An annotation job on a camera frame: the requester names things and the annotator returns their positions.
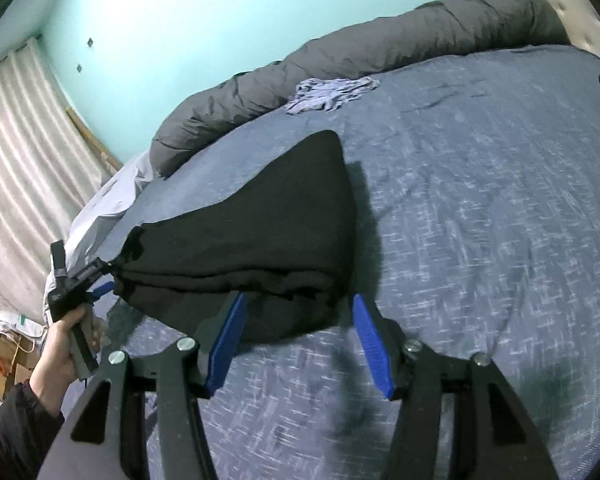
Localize small striped pale blue garment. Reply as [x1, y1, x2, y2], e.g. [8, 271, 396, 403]
[284, 76, 381, 115]

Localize bed with blue patterned sheet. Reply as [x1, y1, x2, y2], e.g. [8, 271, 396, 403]
[65, 42, 600, 480]

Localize person's left hand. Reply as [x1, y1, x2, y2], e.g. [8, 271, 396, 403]
[30, 306, 88, 388]

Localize wooden frame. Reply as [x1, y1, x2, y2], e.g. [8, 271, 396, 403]
[65, 107, 123, 173]

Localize cream tufted headboard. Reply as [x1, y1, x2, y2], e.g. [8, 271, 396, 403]
[485, 0, 600, 68]

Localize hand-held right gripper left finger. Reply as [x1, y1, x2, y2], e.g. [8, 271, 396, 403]
[40, 292, 248, 480]

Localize dark grey rolled duvet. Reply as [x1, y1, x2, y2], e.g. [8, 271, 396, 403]
[150, 0, 571, 178]

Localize cardboard box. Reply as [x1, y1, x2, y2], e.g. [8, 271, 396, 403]
[0, 331, 43, 402]

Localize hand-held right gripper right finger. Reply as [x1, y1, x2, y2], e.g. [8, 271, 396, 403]
[352, 294, 561, 480]

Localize person's left forearm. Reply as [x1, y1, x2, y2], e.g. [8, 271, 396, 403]
[0, 379, 66, 480]

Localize striped beige curtain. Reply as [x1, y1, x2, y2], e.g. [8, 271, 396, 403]
[0, 37, 111, 321]

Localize white plastic bag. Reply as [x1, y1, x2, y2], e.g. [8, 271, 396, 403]
[0, 307, 46, 342]

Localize black pants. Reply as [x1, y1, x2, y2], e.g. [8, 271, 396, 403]
[111, 130, 357, 345]

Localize light grey blanket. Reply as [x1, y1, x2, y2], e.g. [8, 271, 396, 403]
[42, 152, 156, 321]

